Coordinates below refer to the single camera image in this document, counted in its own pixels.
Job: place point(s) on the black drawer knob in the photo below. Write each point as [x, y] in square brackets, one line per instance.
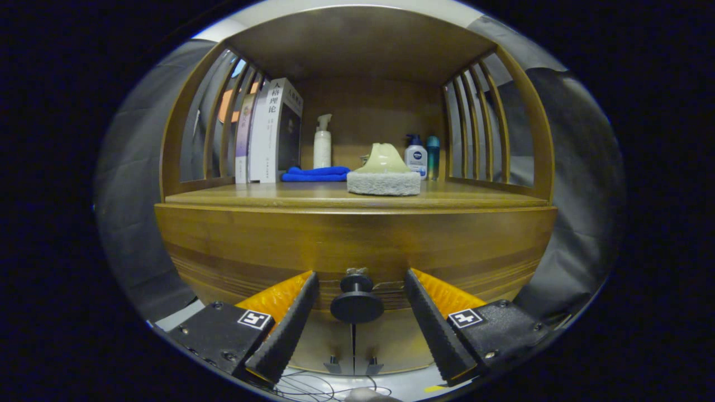
[356, 306]

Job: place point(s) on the wooden countertop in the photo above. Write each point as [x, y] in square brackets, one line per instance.
[279, 195]

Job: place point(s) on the teal bottle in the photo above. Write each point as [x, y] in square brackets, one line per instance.
[433, 159]

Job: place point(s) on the blue cloth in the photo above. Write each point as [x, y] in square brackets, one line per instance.
[315, 174]

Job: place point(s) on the wooden cabinet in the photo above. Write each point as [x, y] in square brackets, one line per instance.
[357, 44]

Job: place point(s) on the pale green scrub brush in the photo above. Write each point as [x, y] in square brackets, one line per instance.
[384, 181]

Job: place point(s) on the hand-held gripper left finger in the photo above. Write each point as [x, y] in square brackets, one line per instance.
[290, 329]

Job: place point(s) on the white pump bottle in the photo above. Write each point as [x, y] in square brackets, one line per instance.
[322, 148]

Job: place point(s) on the thick white book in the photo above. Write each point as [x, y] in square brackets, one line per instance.
[268, 134]

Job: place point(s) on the yellow tape piece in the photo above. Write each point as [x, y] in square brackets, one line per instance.
[433, 388]

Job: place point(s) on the wooden cabinet door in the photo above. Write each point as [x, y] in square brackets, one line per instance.
[391, 340]
[324, 346]

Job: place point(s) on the thin purple book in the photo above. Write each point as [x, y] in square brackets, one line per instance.
[243, 145]

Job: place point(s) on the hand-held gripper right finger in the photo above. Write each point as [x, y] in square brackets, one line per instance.
[438, 335]

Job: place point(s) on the white lotion bottle blue cap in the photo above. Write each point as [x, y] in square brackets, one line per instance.
[416, 159]

